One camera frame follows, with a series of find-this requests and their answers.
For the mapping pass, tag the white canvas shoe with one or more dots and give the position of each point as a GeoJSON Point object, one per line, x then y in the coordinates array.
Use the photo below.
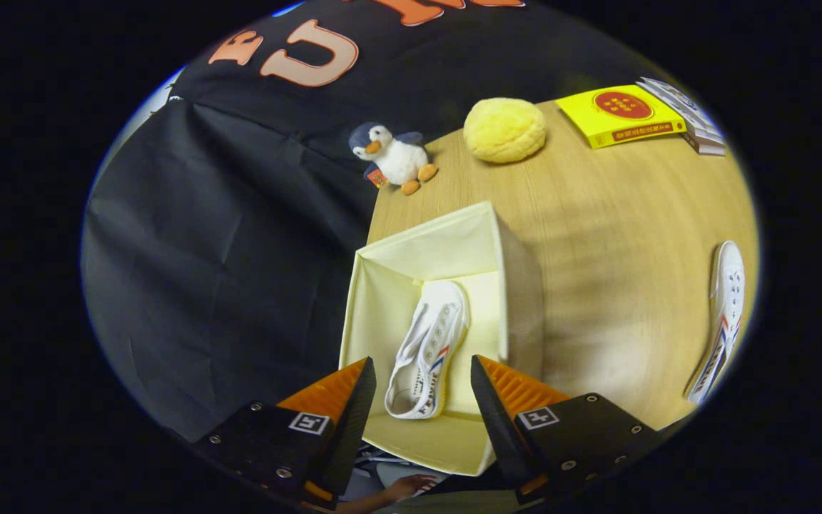
{"type": "Point", "coordinates": [728, 285]}
{"type": "Point", "coordinates": [443, 300]}

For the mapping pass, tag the yellow round plush ball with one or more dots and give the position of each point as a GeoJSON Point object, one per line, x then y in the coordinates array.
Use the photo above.
{"type": "Point", "coordinates": [504, 132]}

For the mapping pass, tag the white illustrated book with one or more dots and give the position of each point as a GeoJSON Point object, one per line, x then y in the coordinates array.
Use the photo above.
{"type": "Point", "coordinates": [682, 100]}

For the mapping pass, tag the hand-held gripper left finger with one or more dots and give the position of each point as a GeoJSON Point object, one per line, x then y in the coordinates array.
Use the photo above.
{"type": "Point", "coordinates": [350, 428]}

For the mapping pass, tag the penguin plush toy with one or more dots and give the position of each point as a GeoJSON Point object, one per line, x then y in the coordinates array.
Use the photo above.
{"type": "Point", "coordinates": [400, 160]}

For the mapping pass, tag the yellow book with red circle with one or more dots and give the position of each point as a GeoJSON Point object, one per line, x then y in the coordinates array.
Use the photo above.
{"type": "Point", "coordinates": [582, 114]}

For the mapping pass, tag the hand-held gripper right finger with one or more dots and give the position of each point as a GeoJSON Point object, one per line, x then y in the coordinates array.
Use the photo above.
{"type": "Point", "coordinates": [500, 428]}

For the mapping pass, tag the black backdrop cloth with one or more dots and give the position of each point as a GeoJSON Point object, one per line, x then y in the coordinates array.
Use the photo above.
{"type": "Point", "coordinates": [225, 250]}

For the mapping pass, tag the beige fabric storage box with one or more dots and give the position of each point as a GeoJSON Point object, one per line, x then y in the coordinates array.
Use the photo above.
{"type": "Point", "coordinates": [418, 250]}

